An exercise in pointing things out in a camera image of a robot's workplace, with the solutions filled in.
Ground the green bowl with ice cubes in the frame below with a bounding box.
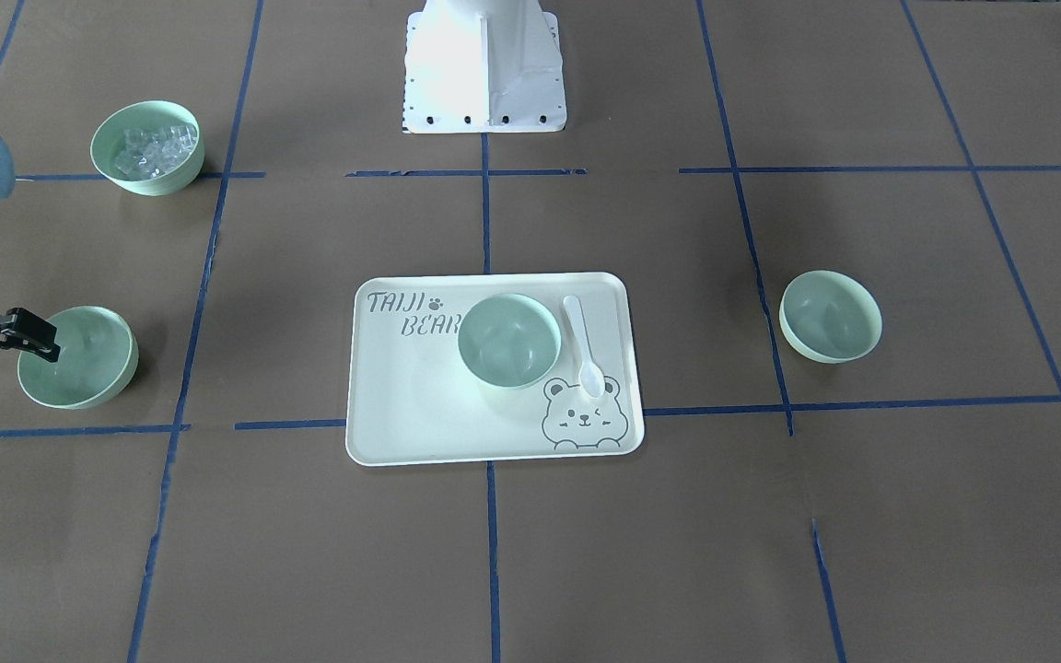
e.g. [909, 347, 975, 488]
[89, 100, 205, 197]

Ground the white plastic spoon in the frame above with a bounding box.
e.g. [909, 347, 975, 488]
[563, 295, 605, 400]

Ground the green bowl moved to tray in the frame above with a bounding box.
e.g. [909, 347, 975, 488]
[17, 306, 139, 411]

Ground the pale green bear tray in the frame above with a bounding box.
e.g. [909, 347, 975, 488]
[345, 272, 645, 467]

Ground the white pedestal column base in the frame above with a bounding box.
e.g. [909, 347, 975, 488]
[402, 1, 568, 134]

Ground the green bowl on tray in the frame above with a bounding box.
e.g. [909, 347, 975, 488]
[456, 293, 563, 390]

